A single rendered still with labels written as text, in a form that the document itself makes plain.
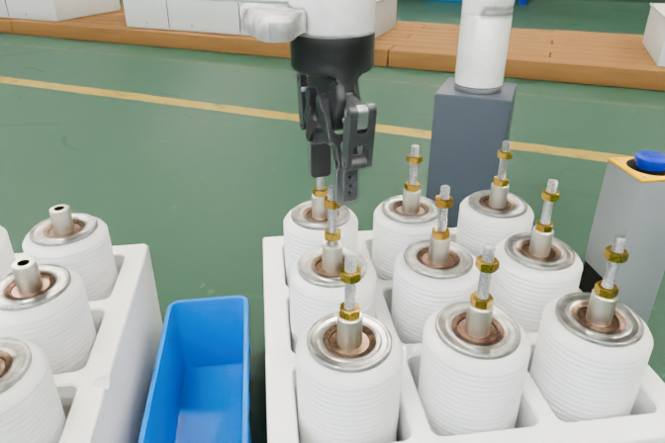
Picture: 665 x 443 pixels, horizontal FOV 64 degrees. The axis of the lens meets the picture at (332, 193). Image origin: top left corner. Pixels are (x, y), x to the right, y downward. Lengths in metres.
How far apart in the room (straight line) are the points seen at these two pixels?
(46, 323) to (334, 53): 0.38
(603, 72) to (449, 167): 1.49
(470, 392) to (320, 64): 0.31
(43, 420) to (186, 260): 0.60
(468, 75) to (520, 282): 0.53
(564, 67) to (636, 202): 1.78
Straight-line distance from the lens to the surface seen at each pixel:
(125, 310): 0.68
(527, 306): 0.64
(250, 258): 1.07
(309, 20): 0.46
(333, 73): 0.46
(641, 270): 0.81
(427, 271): 0.58
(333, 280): 0.56
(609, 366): 0.55
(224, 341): 0.82
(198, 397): 0.81
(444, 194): 0.57
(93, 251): 0.70
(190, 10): 3.13
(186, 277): 1.04
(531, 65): 2.49
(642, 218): 0.76
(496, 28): 1.04
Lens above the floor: 0.58
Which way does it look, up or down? 26 degrees down
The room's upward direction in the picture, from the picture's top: straight up
